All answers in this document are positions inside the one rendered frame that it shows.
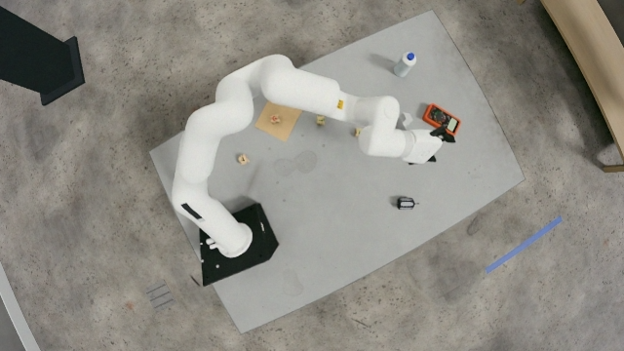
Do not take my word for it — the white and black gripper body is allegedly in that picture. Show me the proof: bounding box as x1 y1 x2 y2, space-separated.
400 130 442 163

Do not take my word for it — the tan square mat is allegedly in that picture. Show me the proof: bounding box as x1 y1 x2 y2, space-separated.
254 100 302 142

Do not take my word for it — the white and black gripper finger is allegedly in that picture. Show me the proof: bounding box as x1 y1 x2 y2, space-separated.
429 125 456 143
408 155 437 165

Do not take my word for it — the orange pocket multimeter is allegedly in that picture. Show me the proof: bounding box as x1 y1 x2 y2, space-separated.
422 103 461 136

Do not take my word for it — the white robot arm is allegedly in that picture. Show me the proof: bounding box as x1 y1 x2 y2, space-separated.
172 55 413 257

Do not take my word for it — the white plastic bottle with blue cap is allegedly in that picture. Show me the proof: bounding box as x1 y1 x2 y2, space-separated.
394 52 416 77

